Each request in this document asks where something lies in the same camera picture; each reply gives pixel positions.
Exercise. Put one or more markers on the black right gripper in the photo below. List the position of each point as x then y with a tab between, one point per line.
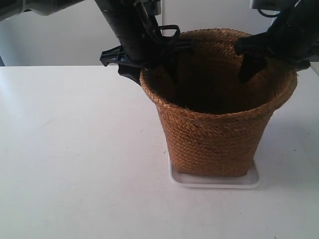
296	45

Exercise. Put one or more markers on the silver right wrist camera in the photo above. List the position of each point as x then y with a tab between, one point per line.
255	4

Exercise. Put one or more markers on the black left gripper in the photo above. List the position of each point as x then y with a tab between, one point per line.
175	58

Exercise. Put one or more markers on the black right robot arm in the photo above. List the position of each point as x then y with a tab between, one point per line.
298	13

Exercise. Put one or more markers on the white rectangular plastic tray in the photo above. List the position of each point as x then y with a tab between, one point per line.
249	181

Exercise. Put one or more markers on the brown woven wicker basket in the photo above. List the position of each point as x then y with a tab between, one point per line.
213	122

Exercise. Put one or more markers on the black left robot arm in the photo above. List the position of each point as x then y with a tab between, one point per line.
144	44

